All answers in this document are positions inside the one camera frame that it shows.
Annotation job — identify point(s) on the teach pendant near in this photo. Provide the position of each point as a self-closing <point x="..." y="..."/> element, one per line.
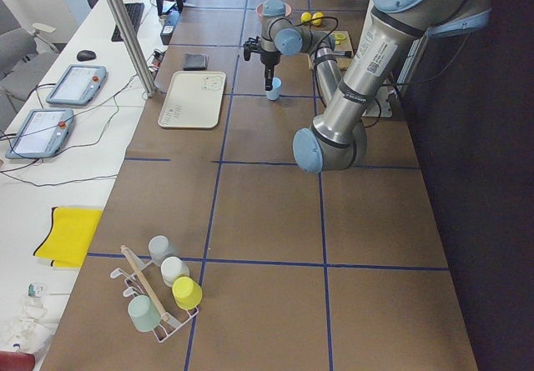
<point x="42" y="134"/>

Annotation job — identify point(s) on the yellow lemon far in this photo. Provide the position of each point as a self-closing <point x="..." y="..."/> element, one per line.
<point x="316" y="19"/>

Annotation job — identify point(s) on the wooden cutting board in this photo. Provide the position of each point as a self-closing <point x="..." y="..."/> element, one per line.
<point x="343" y="50"/>

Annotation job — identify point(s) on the white cup rack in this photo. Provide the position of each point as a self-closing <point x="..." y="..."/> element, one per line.
<point x="138" y="280"/>

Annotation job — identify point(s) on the green cup on rack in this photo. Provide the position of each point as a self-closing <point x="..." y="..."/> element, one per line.
<point x="143" y="313"/>

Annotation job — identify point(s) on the grey cup on rack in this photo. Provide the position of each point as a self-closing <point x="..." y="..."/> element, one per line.
<point x="160" y="248"/>

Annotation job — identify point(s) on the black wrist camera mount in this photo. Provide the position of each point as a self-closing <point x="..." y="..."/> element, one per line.
<point x="250" y="46"/>

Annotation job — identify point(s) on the cream bear serving tray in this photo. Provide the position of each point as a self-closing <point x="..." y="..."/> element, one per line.
<point x="193" y="100"/>

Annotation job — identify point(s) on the black power strip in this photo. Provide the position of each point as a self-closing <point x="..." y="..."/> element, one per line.
<point x="170" y="23"/>

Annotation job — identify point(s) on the black computer mouse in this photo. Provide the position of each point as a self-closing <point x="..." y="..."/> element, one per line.
<point x="86" y="55"/>

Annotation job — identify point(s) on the yellow cup on rack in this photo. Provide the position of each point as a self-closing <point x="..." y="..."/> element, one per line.
<point x="187" y="293"/>

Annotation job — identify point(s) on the yellow lemon near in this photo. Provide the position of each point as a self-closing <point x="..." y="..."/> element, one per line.
<point x="305" y="18"/>

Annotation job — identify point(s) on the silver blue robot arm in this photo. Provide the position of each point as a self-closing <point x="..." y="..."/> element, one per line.
<point x="336" y="139"/>

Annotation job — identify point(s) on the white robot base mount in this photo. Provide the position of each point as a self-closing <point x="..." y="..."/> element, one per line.
<point x="380" y="105"/>

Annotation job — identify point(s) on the teach pendant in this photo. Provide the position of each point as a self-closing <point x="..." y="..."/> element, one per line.
<point x="78" y="85"/>
<point x="42" y="134"/>

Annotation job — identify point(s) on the orange black connector box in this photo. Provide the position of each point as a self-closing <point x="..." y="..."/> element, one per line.
<point x="157" y="58"/>

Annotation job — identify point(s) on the white cup on rack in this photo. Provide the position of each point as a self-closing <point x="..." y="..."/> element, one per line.
<point x="173" y="268"/>

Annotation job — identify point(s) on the yellow cloth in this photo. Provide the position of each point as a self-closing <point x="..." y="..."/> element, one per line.
<point x="71" y="233"/>

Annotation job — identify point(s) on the aluminium frame post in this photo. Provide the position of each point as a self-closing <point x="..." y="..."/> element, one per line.
<point x="126" y="28"/>

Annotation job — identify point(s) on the yellow lemon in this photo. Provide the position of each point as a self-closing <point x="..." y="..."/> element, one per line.
<point x="316" y="19"/>
<point x="305" y="18"/>

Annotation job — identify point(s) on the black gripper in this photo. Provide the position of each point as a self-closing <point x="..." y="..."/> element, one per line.
<point x="269" y="57"/>

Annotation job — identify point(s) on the teach pendant far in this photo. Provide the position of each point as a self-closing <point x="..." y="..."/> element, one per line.
<point x="78" y="85"/>

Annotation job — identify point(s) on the light blue paper cup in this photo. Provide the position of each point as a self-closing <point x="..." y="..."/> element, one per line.
<point x="274" y="93"/>

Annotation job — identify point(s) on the folded grey cloth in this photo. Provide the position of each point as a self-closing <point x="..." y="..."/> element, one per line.
<point x="195" y="62"/>

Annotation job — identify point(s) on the pink bowl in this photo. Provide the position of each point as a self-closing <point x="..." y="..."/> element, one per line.
<point x="258" y="10"/>

